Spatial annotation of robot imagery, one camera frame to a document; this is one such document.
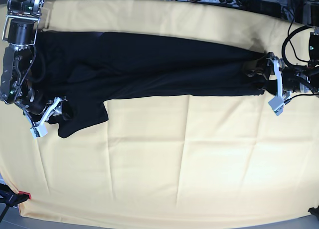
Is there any yellow table cloth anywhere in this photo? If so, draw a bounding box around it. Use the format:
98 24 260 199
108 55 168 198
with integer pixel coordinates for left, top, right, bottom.
0 0 319 225

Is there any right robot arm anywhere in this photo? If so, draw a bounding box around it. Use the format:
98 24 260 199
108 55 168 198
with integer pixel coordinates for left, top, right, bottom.
0 0 72 127

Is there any dark navy T-shirt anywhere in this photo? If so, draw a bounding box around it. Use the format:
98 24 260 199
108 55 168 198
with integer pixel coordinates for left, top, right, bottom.
35 31 254 138

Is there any black clamp at corner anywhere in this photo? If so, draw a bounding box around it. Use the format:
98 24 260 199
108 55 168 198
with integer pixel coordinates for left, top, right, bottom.
308 207 319 219

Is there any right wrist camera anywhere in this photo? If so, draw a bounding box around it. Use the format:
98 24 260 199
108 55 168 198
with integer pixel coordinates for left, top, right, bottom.
30 125 48 139

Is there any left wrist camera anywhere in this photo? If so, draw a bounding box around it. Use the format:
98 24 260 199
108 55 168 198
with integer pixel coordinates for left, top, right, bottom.
268 96 285 116

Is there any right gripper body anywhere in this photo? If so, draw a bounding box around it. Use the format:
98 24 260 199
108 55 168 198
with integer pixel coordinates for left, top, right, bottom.
15 88 54 124

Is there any black box on desk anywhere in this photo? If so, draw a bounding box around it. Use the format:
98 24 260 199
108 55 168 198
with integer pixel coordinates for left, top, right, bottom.
245 0 282 18

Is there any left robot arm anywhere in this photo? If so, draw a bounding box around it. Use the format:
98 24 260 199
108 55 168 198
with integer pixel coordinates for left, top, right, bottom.
236 0 319 104

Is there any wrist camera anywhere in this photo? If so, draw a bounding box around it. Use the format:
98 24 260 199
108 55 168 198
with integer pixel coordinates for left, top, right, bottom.
268 96 285 116
30 125 48 139

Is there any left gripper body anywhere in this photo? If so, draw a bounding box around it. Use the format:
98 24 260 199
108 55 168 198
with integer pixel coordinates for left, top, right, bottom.
279 66 318 93

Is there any black red table clamp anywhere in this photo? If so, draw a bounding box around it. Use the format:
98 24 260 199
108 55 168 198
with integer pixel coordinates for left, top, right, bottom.
0 184 31 207

